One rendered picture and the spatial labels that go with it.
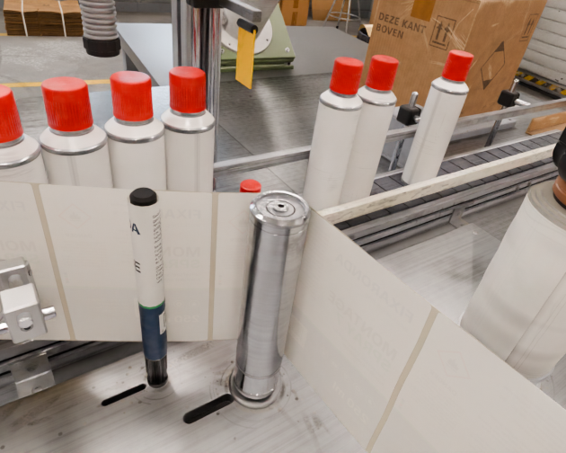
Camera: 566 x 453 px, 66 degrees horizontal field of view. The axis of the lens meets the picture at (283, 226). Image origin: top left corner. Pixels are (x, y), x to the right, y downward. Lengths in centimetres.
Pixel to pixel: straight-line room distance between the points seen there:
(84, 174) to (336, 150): 29
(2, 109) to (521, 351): 44
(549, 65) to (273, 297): 515
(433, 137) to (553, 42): 470
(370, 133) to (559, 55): 479
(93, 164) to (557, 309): 38
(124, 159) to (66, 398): 20
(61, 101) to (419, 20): 82
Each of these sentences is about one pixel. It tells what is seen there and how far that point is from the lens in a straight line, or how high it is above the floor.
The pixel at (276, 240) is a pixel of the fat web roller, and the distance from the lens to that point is 26.
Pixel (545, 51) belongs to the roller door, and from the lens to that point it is 539.
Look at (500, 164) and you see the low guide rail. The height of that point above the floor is 91.
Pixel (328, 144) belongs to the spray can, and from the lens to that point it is 53.
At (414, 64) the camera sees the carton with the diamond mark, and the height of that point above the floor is 97.
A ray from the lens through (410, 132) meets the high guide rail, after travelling 72.
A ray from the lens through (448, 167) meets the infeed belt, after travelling 83.
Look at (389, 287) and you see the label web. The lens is 25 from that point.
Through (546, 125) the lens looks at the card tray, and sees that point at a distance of 136.
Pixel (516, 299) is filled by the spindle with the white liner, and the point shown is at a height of 99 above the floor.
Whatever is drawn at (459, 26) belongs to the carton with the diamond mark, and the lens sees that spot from 101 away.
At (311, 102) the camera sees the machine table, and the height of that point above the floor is 83.
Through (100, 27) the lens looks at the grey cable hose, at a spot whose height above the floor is 110.
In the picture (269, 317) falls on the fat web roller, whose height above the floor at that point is 99.
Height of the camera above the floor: 121
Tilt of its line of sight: 36 degrees down
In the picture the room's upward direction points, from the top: 9 degrees clockwise
